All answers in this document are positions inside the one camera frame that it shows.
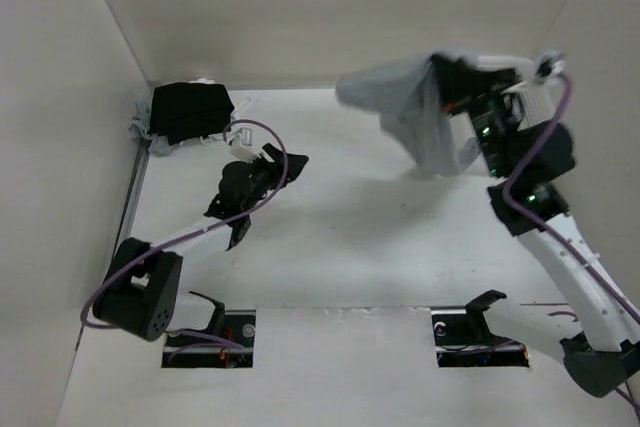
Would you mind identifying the white plastic basket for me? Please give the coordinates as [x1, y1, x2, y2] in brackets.
[477, 50, 564, 128]

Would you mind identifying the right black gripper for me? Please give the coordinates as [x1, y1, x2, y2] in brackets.
[424, 59, 514, 179]

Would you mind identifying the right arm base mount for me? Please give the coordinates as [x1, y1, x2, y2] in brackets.
[431, 290, 530, 368]

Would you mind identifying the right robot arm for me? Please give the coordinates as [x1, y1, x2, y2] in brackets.
[430, 53, 639, 398]

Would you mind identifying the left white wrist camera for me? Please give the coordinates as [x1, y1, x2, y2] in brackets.
[223, 127, 260, 163]

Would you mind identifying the folded black tank top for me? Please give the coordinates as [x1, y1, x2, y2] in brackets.
[149, 82, 235, 145]

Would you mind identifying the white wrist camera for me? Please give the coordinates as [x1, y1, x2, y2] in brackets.
[532, 50, 566, 85]
[223, 127, 260, 163]

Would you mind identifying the folded white tank top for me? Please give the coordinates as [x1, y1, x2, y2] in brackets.
[190, 78, 253, 146]

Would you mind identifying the grey tank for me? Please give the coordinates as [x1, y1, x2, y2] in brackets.
[335, 52, 480, 177]
[128, 100, 174, 157]

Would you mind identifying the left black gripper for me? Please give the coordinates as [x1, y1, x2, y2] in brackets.
[241, 144, 307, 213]

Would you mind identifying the folded grey tank top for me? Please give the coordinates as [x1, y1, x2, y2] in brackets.
[128, 100, 174, 157]

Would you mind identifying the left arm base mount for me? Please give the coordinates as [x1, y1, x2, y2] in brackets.
[161, 291, 257, 369]

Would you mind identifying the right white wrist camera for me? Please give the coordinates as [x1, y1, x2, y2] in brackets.
[532, 50, 566, 85]

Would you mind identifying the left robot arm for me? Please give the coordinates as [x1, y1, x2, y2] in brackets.
[82, 143, 309, 346]

